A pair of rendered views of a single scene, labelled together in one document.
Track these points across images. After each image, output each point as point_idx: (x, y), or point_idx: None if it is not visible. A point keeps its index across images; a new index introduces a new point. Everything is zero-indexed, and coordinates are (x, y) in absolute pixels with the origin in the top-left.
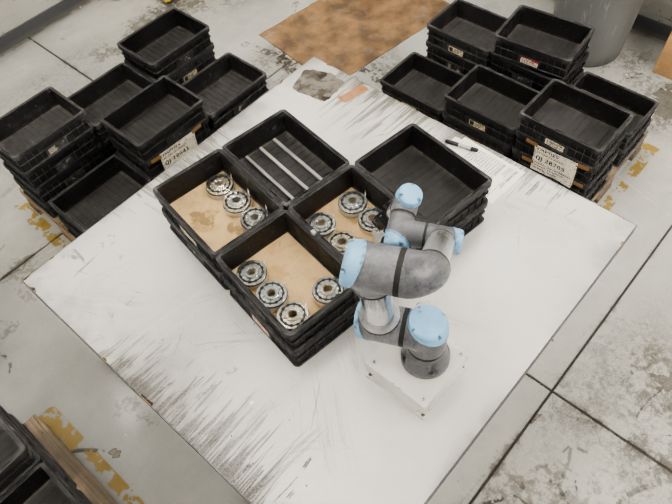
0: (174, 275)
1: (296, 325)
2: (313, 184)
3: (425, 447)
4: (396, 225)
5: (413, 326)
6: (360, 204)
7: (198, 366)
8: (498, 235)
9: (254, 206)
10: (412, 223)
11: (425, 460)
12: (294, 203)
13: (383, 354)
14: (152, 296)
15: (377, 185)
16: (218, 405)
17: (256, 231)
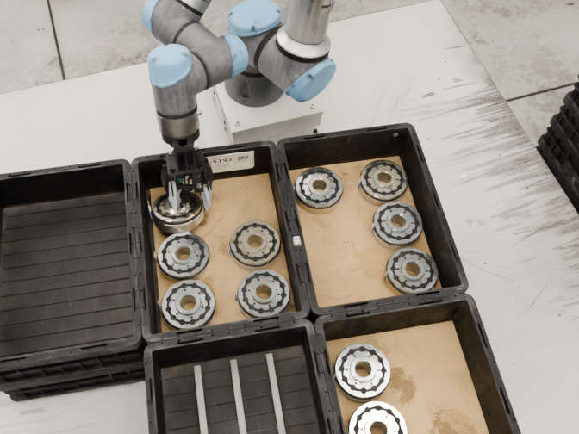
0: (517, 418)
1: (386, 164)
2: (219, 399)
3: None
4: (221, 47)
5: (276, 13)
6: (181, 289)
7: (517, 250)
8: None
9: (346, 414)
10: (197, 39)
11: None
12: (292, 319)
13: (297, 108)
14: (563, 399)
15: (141, 269)
16: (504, 192)
17: (382, 298)
